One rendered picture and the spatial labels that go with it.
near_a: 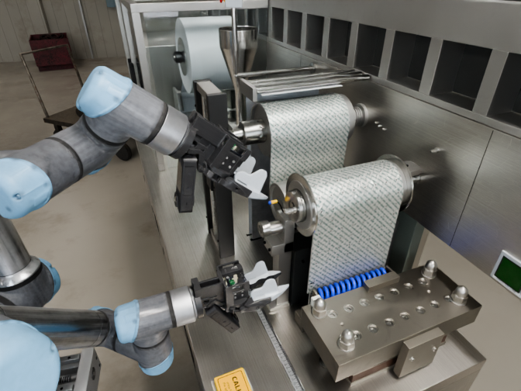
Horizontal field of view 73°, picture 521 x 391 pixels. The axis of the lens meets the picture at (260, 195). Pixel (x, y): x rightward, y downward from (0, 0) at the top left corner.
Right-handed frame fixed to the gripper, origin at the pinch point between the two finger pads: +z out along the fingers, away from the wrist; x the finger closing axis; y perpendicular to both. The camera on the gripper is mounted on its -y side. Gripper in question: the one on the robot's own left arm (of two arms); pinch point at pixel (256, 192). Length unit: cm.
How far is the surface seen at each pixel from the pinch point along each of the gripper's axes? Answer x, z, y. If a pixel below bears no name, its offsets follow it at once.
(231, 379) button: -12.5, 16.9, -37.6
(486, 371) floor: -5, 178, -23
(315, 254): -4.3, 21.1, -5.1
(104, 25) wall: 885, 29, -60
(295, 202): 0.3, 10.3, 2.4
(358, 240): -4.2, 30.0, 2.9
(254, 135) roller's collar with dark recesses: 23.9, 5.8, 7.2
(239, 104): 72, 21, 9
